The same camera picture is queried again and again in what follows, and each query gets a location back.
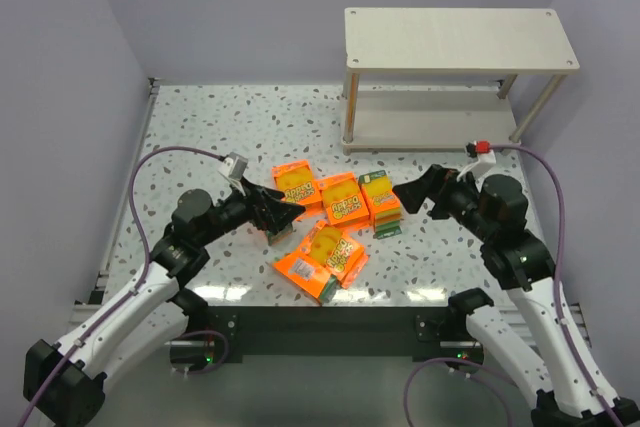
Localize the orange Scrub Daddy box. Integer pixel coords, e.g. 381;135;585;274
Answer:
298;220;369;289
318;172;370;229
272;159;322;217

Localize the multicolour sponge stack pack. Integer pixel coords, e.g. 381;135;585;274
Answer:
273;251;338;304
265;225;293;246
358;170;402;239

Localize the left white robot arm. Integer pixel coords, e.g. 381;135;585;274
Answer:
23;180;305;426

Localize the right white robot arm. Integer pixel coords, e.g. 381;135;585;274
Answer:
393;164;639;426

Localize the white two-tier shelf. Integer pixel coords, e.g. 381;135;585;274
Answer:
341;7;580;154

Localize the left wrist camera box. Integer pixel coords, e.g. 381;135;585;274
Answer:
218;152;248;190

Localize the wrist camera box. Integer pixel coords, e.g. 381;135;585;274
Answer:
218;152;248;190
456;140;496;182

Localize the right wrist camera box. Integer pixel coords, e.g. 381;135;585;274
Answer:
456;140;496;182

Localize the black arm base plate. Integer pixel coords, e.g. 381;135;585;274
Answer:
186;306;485;364

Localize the left aluminium frame rail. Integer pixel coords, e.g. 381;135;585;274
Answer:
69;77;161;323

